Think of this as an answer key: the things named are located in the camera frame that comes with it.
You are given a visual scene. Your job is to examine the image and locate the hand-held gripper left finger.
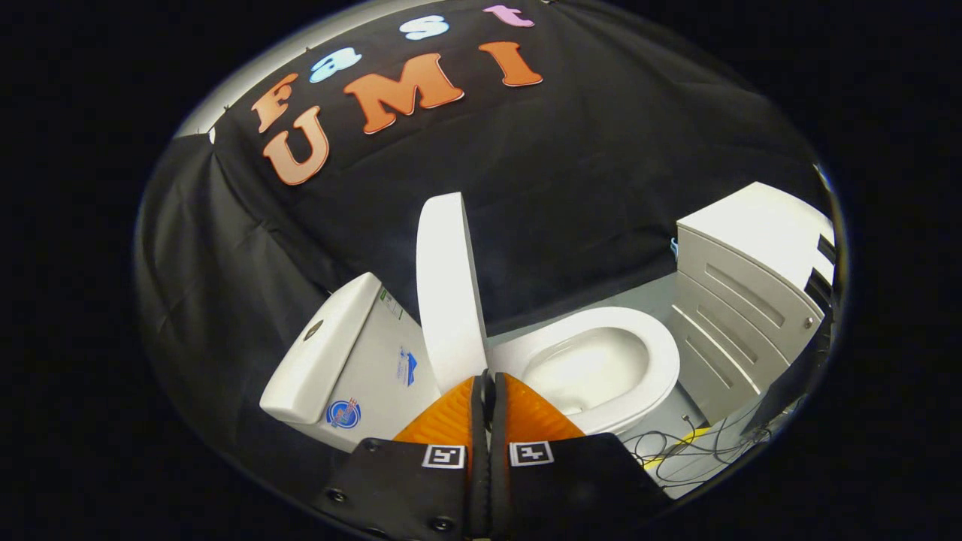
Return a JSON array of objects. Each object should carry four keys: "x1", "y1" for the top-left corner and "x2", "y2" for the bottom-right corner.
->
[{"x1": 316, "y1": 372, "x2": 492, "y2": 541}]

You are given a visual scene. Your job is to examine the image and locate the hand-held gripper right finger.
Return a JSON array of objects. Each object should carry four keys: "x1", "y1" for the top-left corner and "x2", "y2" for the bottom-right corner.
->
[{"x1": 489, "y1": 373, "x2": 674, "y2": 541}]

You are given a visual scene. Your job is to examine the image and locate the white toilet lid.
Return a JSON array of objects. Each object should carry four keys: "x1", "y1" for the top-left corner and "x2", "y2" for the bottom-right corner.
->
[{"x1": 415, "y1": 192, "x2": 491, "y2": 395}]

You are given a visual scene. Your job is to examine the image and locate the white toilet tank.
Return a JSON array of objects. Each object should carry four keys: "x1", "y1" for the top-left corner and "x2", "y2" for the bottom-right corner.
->
[{"x1": 259, "y1": 271, "x2": 443, "y2": 454}]

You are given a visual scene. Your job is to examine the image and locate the white toilet seat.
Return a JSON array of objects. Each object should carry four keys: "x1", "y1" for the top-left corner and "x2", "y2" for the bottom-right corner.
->
[{"x1": 487, "y1": 306, "x2": 682, "y2": 437}]

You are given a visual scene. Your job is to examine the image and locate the yellow black floor tape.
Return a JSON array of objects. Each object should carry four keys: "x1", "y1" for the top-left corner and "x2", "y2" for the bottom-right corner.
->
[{"x1": 643, "y1": 425, "x2": 713, "y2": 473}]

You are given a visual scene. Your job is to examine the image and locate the white drawer cabinet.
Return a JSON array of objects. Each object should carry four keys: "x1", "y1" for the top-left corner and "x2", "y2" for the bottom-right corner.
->
[{"x1": 666, "y1": 181, "x2": 836, "y2": 426}]

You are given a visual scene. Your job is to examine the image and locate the black backdrop cloth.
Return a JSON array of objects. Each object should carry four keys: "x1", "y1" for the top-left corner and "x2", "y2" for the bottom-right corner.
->
[{"x1": 135, "y1": 0, "x2": 829, "y2": 485}]

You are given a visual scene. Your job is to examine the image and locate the tangle of black cables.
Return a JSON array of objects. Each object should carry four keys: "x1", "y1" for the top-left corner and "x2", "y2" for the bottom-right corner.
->
[{"x1": 622, "y1": 410, "x2": 775, "y2": 489}]

